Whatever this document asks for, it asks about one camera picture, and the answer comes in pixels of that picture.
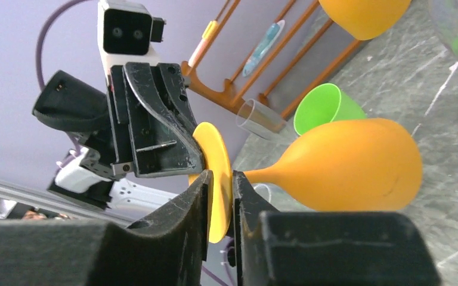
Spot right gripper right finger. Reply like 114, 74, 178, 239
233, 171, 442, 285

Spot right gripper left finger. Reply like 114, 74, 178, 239
0, 170, 213, 285

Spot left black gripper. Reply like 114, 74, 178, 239
32, 61, 206, 182

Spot orange goblet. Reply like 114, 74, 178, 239
188, 117, 424, 244
318, 0, 411, 41

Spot green plastic goblet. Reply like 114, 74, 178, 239
293, 83, 367, 136

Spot clear wine glass front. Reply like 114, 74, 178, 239
252, 183, 288, 211

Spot orange wooden shelf rack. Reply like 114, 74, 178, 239
181, 1, 365, 118

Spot clear wine glass left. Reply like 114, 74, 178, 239
236, 99, 298, 145

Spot yellow pink highlighter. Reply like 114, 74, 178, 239
188, 20, 219, 67

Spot light blue tube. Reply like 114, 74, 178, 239
242, 20, 285, 77

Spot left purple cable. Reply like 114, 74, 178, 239
35, 0, 95, 158

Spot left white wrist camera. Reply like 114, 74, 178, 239
97, 1, 166, 86

